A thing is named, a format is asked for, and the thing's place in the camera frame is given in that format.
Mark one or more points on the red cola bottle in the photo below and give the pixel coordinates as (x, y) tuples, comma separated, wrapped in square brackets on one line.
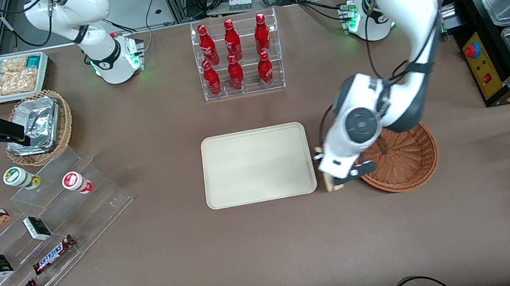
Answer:
[(262, 36), (236, 75), (266, 71), (207, 46), (212, 80), (232, 41)]

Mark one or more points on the red lid white cup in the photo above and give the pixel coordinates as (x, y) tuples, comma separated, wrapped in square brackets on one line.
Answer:
[(75, 181)]

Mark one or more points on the light wicker basket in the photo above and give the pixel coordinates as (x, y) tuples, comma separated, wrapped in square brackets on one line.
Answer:
[(66, 123)]

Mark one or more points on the aluminium foil container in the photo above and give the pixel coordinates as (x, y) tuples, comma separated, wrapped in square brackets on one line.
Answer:
[(38, 124)]

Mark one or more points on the green lid white cup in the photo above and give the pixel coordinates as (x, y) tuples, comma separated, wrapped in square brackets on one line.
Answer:
[(17, 176)]

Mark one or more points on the clear acrylic bottle rack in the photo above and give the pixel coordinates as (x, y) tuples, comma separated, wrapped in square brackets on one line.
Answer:
[(242, 90)]

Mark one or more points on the clear acrylic stepped display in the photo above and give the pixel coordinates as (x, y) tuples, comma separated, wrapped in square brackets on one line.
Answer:
[(96, 208)]

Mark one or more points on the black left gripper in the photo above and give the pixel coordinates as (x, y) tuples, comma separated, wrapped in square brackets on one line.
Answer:
[(339, 181)]

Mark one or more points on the beige plastic tray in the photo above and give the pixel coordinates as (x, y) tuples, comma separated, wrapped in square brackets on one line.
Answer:
[(258, 164)]

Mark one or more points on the triangular sandwich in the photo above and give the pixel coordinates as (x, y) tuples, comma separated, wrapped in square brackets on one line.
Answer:
[(330, 183)]

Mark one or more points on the brown round wicker basket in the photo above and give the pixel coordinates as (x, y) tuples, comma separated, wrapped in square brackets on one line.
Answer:
[(405, 162)]

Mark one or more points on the small clear cracker bag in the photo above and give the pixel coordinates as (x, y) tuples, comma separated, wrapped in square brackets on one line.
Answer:
[(13, 64)]

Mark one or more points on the large clear cracker bag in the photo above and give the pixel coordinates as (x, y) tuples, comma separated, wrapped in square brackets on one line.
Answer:
[(10, 83)]

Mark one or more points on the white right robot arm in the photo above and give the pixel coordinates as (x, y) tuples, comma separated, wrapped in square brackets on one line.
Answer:
[(103, 59)]

